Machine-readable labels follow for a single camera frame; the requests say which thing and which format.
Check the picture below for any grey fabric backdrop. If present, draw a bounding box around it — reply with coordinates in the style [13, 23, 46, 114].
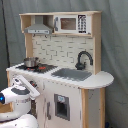
[0, 0, 128, 128]

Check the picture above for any grey toy sink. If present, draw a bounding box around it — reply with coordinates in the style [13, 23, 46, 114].
[52, 68, 92, 81]

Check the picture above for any white oven door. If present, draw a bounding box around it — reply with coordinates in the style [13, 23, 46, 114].
[31, 94, 44, 128]

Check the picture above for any black toy faucet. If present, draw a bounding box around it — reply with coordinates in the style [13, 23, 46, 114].
[75, 51, 93, 70]

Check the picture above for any black toy stovetop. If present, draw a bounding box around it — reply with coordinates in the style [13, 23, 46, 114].
[18, 64, 55, 73]

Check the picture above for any toy microwave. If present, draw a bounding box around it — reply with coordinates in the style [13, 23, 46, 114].
[54, 15, 91, 34]

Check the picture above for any white cabinet door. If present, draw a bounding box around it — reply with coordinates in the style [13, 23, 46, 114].
[45, 82, 82, 128]

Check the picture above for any small metal pot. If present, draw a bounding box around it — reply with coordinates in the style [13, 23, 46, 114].
[23, 57, 39, 68]

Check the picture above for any grey range hood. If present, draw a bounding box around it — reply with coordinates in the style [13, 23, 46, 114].
[24, 16, 52, 34]

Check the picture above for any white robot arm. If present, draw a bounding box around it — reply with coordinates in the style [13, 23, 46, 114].
[0, 75, 40, 128]

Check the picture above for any wooden toy kitchen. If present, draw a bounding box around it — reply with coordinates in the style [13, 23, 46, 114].
[7, 11, 114, 128]

